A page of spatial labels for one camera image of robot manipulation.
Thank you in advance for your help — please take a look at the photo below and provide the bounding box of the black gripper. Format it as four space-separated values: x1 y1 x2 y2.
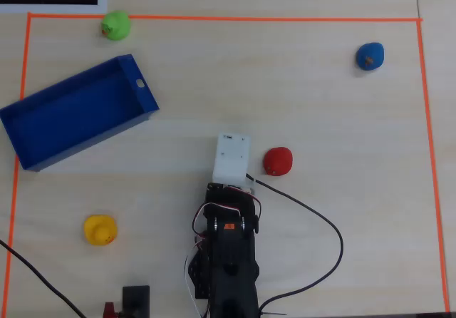
203 181 261 223

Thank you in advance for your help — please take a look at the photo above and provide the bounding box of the red rubber duck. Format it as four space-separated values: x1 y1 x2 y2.
263 146 294 178

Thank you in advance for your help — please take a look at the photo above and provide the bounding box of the yellow rubber duck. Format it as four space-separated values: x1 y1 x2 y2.
83 215 118 247

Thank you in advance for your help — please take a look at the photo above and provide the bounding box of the blue plastic box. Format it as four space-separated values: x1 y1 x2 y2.
0 53 160 173

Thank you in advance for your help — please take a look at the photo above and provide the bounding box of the blue rubber duck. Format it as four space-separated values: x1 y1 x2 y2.
356 41 385 71

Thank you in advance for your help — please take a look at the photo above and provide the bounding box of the green rubber duck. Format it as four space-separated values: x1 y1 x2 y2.
100 10 132 42

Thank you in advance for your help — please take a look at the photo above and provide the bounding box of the small black and red device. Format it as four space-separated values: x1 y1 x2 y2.
122 285 151 318

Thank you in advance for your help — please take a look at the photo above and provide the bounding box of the long orange tape strip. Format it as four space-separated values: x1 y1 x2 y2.
27 12 424 24

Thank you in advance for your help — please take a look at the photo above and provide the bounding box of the black camera cable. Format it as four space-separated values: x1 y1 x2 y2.
245 173 345 315

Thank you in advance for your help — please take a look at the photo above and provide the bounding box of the black table cable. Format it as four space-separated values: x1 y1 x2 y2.
0 239 88 318

